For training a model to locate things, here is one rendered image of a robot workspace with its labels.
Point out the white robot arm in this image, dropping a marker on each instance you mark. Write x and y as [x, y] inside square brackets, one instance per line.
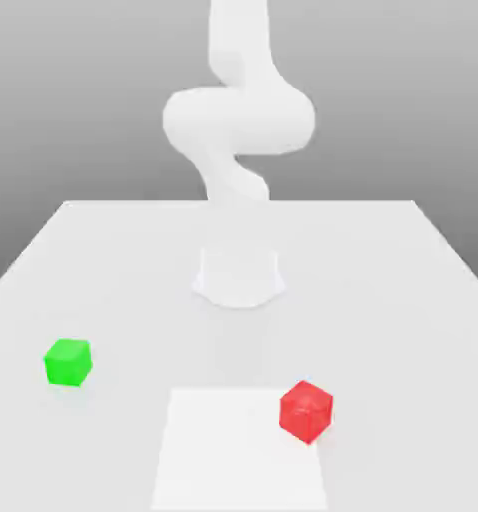
[239, 120]

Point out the small green cube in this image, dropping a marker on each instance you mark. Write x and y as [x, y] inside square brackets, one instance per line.
[68, 363]

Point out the small red cube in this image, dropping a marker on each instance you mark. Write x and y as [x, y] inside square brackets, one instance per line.
[305, 412]

